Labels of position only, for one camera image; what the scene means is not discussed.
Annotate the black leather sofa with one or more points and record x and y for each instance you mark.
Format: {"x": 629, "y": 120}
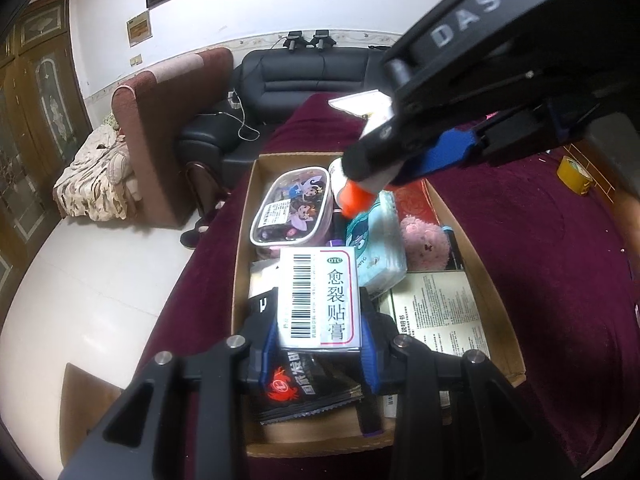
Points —
{"x": 295, "y": 75}

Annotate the black slippers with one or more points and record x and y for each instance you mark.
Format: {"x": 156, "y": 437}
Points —
{"x": 192, "y": 237}

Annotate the dark wooden chair frame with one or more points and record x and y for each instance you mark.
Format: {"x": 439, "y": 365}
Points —
{"x": 200, "y": 180}

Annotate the printed paper leaflet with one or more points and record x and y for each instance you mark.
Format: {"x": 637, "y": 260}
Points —
{"x": 440, "y": 310}

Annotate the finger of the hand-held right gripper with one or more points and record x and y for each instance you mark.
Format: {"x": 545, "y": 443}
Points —
{"x": 440, "y": 155}
{"x": 380, "y": 155}

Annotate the wall switch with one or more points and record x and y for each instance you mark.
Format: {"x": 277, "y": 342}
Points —
{"x": 135, "y": 60}

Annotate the floral blanket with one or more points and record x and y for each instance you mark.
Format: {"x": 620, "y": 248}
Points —
{"x": 90, "y": 185}

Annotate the pink pompom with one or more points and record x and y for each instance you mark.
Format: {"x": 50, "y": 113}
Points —
{"x": 425, "y": 242}

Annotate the wooden glass-door cabinet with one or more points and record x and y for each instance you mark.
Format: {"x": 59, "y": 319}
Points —
{"x": 35, "y": 125}

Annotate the teal tissue packet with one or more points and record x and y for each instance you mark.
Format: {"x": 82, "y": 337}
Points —
{"x": 380, "y": 250}

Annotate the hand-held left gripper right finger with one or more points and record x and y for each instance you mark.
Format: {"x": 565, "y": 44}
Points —
{"x": 372, "y": 365}

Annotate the white medicine box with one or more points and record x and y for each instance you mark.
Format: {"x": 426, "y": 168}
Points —
{"x": 320, "y": 300}

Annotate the brown cardboard sheet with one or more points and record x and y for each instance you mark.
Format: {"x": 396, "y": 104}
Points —
{"x": 85, "y": 400}

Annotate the wall plaque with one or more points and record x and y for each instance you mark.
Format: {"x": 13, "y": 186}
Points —
{"x": 139, "y": 29}

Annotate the red patterned packet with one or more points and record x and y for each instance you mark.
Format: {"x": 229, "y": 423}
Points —
{"x": 415, "y": 200}

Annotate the black packet red crab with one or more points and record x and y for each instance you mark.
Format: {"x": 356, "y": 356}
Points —
{"x": 300, "y": 390}

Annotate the cardboard box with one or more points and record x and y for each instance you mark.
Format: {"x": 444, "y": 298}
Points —
{"x": 310, "y": 447}

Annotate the cartoon print pencil case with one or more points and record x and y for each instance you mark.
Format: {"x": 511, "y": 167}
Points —
{"x": 290, "y": 210}

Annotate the white notebook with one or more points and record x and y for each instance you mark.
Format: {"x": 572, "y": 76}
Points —
{"x": 365, "y": 105}

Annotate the maroon table cloth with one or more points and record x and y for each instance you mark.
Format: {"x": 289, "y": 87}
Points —
{"x": 550, "y": 260}

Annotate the white bottle orange cap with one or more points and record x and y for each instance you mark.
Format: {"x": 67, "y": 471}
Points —
{"x": 356, "y": 200}

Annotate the red-brown armchair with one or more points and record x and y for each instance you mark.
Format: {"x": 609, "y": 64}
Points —
{"x": 155, "y": 150}

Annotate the black marker blue cap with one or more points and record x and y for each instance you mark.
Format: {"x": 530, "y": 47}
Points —
{"x": 452, "y": 255}

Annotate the yellow tape roll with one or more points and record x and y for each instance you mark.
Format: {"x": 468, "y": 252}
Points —
{"x": 575, "y": 177}

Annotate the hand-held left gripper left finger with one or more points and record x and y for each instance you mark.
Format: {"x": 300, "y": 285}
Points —
{"x": 262, "y": 355}

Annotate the black clamp device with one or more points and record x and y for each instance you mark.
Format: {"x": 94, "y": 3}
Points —
{"x": 294, "y": 42}
{"x": 322, "y": 41}

